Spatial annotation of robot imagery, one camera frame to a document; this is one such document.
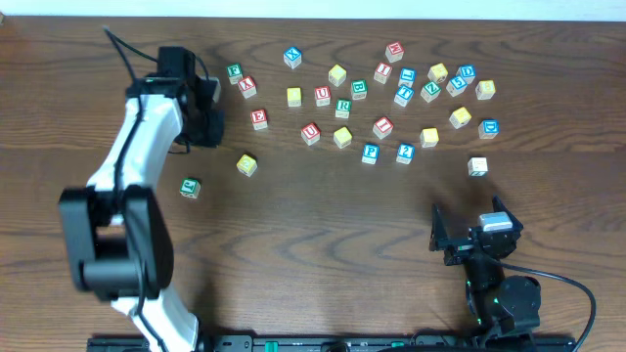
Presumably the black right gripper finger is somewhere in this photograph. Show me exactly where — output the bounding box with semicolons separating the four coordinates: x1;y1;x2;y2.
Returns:
429;204;449;251
492;196;514;220

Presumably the red E wooden block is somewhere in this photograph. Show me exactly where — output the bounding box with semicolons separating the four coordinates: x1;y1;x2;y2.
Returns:
250;109;268;130

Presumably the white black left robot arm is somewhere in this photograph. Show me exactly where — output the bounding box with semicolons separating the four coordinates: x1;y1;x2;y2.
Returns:
58;47;225;352

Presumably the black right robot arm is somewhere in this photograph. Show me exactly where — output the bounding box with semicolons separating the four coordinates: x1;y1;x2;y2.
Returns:
429;197;541;339

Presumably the red X wooden block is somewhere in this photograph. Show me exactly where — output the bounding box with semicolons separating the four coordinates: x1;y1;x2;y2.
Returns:
237;76;257;99

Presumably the green F wooden block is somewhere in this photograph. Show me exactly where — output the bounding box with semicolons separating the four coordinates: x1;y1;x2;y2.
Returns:
226;64;244;85

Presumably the yellow G wooden block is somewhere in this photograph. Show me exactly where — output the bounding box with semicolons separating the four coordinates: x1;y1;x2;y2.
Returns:
237;154;258;177

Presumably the green J wooden block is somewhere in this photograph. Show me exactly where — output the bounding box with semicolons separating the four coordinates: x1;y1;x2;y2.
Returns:
179;178;201;198

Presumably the blue D block lower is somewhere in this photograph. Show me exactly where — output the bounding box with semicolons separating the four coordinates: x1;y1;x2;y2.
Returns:
478;119;500;140

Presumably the blue d block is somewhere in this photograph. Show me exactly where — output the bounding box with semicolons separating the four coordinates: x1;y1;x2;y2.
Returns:
456;65;476;84
478;119;500;140

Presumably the yellow block left middle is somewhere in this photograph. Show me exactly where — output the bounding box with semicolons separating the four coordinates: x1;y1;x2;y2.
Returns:
287;87;302;108

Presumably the blue 2 wooden block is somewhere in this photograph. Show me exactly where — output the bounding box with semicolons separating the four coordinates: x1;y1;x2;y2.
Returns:
396;143;415;164

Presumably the yellow K wooden block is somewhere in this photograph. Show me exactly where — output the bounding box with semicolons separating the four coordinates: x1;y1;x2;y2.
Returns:
449;107;471;129

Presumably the yellow S wooden block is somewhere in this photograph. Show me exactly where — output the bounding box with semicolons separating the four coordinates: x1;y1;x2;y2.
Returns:
420;127;439;149

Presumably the red U block lower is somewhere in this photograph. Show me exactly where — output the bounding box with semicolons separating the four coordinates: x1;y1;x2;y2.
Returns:
300;122;321;146

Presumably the red u block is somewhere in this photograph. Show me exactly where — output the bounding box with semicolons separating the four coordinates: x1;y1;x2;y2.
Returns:
314;86;332;107
300;122;321;146

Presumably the blue X wooden block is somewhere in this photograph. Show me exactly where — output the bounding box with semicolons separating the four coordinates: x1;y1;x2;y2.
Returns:
284;47;302;69

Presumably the blue P wooden block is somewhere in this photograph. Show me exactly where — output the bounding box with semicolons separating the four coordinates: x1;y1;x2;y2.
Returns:
362;144;380;164

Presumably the yellow 8 wooden block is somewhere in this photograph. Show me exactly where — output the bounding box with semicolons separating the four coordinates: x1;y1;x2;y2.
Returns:
475;79;497;101

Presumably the red U block upper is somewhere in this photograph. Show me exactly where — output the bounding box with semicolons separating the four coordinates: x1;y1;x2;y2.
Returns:
314;86;332;107

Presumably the red I block lower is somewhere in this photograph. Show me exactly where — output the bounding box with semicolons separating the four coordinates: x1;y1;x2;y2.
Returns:
373;116;394;140

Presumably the red i block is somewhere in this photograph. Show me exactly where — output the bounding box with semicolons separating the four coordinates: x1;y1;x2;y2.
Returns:
374;63;392;84
373;116;394;140

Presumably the blue 5 wooden block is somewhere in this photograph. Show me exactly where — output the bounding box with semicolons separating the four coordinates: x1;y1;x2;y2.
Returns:
446;75;468;97

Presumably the green Z wooden block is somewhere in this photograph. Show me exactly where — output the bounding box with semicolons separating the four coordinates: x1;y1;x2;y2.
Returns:
421;81;441;103

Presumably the blue D block upper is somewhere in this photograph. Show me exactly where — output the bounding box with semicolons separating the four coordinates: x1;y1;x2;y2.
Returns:
456;65;476;84

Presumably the yellow Q wooden block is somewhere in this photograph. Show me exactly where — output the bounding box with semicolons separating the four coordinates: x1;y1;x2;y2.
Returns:
334;126;352;149

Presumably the green R wooden block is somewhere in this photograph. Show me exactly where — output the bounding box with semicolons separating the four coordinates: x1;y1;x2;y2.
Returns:
335;99;352;119

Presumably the yellow block upper centre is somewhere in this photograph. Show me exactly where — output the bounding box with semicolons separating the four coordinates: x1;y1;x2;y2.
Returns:
328;65;347;87

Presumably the blue T wooden block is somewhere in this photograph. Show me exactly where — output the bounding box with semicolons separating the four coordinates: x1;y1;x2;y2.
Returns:
394;85;415;108

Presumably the yellow block upper right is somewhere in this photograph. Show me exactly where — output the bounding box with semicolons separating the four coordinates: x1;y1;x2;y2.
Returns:
427;63;448;84

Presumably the blue L wooden block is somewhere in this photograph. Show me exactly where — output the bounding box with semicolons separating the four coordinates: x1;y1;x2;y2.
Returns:
398;67;417;88

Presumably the green B wooden block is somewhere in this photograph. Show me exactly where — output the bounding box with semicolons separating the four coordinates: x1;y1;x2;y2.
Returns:
351;79;368;101

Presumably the red I block upper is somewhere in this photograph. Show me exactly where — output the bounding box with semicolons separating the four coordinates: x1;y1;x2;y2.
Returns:
374;63;392;84

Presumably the red block far top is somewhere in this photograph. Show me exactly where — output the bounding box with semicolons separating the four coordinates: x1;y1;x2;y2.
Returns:
385;41;405;64

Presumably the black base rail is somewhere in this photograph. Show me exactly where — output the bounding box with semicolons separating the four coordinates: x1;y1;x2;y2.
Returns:
86;332;577;352

